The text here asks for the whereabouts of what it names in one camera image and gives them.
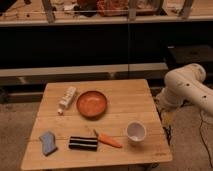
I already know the orange pepper with green stem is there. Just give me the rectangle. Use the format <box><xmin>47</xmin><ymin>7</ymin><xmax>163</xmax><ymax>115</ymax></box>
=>
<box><xmin>94</xmin><ymin>130</ymin><xmax>122</xmax><ymax>148</ymax></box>

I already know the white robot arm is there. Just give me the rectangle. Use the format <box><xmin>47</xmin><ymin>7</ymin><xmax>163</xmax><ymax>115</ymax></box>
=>
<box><xmin>157</xmin><ymin>63</ymin><xmax>213</xmax><ymax>117</ymax></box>

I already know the orange ceramic bowl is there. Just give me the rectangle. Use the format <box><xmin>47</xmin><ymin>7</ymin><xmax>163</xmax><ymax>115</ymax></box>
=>
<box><xmin>76</xmin><ymin>91</ymin><xmax>107</xmax><ymax>118</ymax></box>

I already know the white ceramic cup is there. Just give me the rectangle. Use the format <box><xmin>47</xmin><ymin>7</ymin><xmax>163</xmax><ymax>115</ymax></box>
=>
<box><xmin>126</xmin><ymin>122</ymin><xmax>147</xmax><ymax>144</ymax></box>

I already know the white plastic bottle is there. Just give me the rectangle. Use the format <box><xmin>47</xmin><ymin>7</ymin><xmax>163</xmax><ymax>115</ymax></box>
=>
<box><xmin>57</xmin><ymin>86</ymin><xmax>77</xmax><ymax>115</ymax></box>

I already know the wooden table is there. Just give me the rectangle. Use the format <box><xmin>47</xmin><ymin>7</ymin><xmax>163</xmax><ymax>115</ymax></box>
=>
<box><xmin>21</xmin><ymin>79</ymin><xmax>172</xmax><ymax>171</ymax></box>

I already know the black white striped block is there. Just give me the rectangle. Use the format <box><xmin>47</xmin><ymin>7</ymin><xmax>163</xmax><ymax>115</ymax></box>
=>
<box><xmin>68</xmin><ymin>136</ymin><xmax>98</xmax><ymax>151</ymax></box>

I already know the black box on shelf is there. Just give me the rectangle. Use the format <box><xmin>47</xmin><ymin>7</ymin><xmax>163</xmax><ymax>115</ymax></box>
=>
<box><xmin>165</xmin><ymin>45</ymin><xmax>213</xmax><ymax>72</ymax></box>

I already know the blue sponge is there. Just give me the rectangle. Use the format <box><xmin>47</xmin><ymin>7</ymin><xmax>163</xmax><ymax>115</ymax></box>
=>
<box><xmin>39</xmin><ymin>131</ymin><xmax>57</xmax><ymax>156</ymax></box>

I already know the metal shelf rail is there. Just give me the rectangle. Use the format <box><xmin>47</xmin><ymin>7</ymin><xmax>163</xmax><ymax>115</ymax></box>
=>
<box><xmin>0</xmin><ymin>63</ymin><xmax>168</xmax><ymax>86</ymax></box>

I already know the black cable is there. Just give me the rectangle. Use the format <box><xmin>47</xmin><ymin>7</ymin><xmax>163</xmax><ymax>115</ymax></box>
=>
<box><xmin>198</xmin><ymin>109</ymin><xmax>213</xmax><ymax>168</ymax></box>

